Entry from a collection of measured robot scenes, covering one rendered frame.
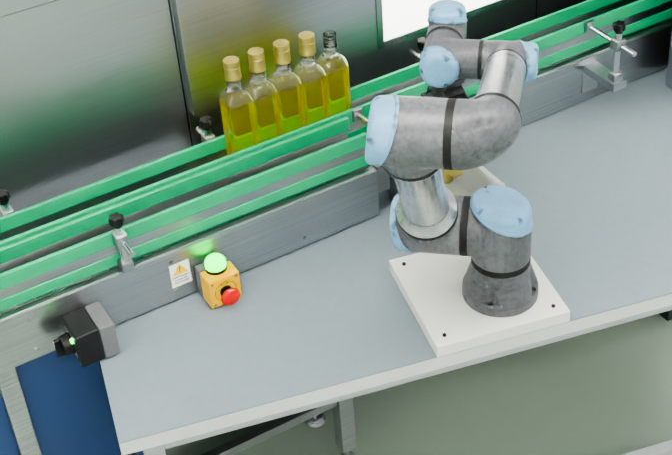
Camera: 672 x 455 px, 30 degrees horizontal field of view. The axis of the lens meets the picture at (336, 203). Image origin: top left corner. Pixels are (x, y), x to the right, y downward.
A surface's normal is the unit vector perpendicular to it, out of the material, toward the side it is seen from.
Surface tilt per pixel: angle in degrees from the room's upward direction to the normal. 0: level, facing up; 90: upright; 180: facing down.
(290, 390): 0
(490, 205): 8
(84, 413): 90
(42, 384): 90
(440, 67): 90
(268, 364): 0
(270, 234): 90
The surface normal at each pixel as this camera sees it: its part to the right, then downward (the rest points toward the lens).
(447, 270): -0.07, -0.80
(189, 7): 0.51, 0.50
